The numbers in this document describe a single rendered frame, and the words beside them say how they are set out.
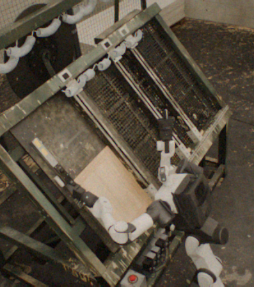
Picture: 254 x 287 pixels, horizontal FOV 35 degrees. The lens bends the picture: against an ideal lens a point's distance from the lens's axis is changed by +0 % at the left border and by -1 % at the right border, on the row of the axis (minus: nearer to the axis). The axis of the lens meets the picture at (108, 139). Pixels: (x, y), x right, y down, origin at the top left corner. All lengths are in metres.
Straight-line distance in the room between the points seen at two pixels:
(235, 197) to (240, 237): 0.53
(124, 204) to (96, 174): 0.30
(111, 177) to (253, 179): 2.12
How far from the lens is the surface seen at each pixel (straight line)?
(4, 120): 2.61
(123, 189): 3.02
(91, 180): 2.88
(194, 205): 2.52
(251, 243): 4.09
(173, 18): 8.20
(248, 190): 4.56
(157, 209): 2.48
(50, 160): 2.73
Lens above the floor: 3.16
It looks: 36 degrees down
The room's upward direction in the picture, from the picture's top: 10 degrees counter-clockwise
